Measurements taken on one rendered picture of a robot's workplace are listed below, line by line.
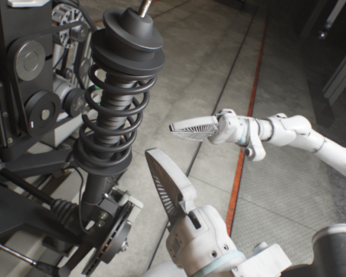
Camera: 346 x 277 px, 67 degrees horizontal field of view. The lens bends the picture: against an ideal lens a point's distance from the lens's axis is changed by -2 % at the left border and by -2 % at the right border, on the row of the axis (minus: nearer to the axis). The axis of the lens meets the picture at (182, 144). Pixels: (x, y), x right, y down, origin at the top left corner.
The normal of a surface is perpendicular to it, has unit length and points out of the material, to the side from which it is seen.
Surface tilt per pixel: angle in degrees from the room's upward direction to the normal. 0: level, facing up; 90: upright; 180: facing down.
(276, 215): 0
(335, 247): 58
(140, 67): 6
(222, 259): 19
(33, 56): 90
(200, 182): 0
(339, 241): 48
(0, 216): 10
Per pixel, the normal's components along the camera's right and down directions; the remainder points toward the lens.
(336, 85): -0.29, 0.56
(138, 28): 0.33, 0.50
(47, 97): 0.92, 0.40
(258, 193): 0.28, -0.73
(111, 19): 0.49, -0.61
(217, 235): 0.58, 0.10
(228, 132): 0.18, 0.83
